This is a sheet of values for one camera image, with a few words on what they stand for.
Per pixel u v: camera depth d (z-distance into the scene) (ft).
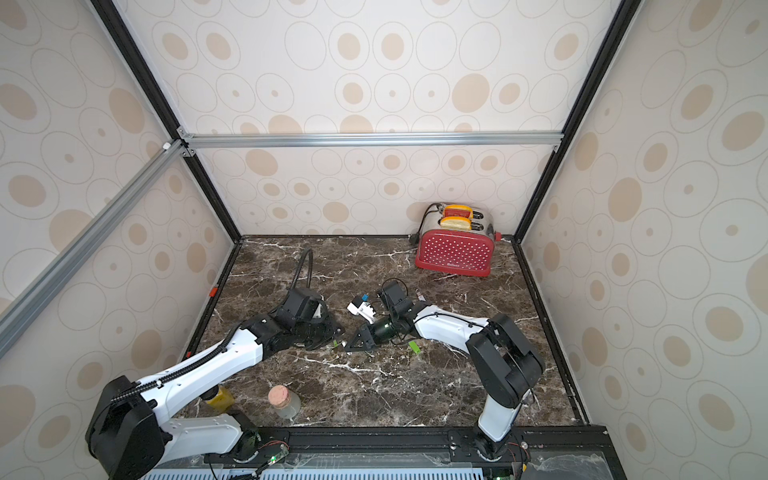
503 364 1.53
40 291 1.77
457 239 3.18
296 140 6.38
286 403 2.39
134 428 1.26
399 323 2.17
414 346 2.94
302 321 2.06
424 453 2.39
